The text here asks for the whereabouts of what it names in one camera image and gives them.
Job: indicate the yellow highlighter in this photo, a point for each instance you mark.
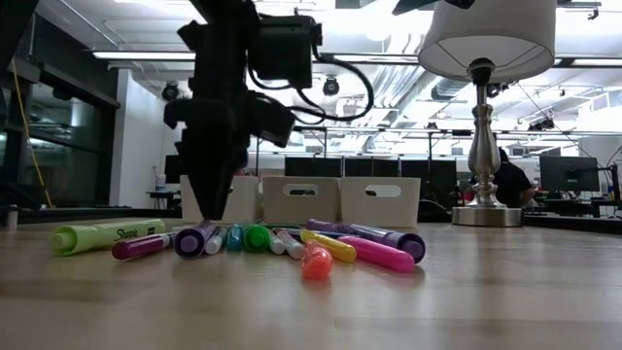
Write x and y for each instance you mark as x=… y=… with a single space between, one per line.
x=335 y=249

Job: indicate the orange highlighter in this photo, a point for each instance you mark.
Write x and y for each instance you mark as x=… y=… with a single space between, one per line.
x=317 y=265

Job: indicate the white plastic bin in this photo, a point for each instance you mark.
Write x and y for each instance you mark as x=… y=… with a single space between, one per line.
x=403 y=209
x=277 y=204
x=243 y=199

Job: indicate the pink highlighter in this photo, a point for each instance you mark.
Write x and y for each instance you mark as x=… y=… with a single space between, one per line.
x=379 y=254

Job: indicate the yellow-green Sharpie highlighter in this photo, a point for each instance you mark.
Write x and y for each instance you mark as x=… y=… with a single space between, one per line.
x=97 y=235

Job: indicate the violet highlighter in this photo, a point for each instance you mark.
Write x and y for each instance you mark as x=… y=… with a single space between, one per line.
x=323 y=225

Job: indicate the green highlighter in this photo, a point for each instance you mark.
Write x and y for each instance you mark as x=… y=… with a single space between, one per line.
x=255 y=239

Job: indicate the person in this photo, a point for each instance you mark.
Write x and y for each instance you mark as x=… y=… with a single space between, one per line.
x=510 y=185

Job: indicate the white plastic post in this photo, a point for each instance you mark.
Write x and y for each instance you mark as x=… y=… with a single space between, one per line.
x=11 y=219

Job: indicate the red-capped thin white marker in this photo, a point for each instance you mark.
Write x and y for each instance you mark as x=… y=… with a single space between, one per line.
x=294 y=249

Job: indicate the small black desk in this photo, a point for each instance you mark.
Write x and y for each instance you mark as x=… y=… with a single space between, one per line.
x=162 y=194

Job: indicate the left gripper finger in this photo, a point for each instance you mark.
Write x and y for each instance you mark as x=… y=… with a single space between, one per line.
x=199 y=170
x=223 y=170

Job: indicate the black computer monitor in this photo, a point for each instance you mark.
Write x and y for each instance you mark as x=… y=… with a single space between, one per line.
x=568 y=172
x=172 y=169

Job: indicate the black-capped thin marker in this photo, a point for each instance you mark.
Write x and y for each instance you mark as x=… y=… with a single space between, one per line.
x=214 y=245

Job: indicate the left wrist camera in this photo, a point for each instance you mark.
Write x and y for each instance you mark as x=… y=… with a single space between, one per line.
x=284 y=48

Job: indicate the teal highlighter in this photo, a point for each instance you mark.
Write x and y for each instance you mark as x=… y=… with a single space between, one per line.
x=234 y=240

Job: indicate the table lamp white shade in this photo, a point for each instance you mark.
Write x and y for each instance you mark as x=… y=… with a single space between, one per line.
x=483 y=146

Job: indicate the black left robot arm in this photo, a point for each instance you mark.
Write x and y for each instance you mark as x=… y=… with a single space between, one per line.
x=218 y=39

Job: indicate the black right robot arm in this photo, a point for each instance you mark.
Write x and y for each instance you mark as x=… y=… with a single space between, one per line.
x=418 y=5

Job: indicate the magenta-capped thin marker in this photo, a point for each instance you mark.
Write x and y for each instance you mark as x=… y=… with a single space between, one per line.
x=141 y=245

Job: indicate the black ceiling camera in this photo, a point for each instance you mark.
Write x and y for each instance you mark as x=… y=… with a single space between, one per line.
x=170 y=92
x=331 y=86

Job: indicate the white cup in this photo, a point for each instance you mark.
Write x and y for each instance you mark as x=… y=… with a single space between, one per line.
x=161 y=182

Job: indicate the lavender Sharpie highlighter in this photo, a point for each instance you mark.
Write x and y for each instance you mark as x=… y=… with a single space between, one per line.
x=189 y=243
x=410 y=245

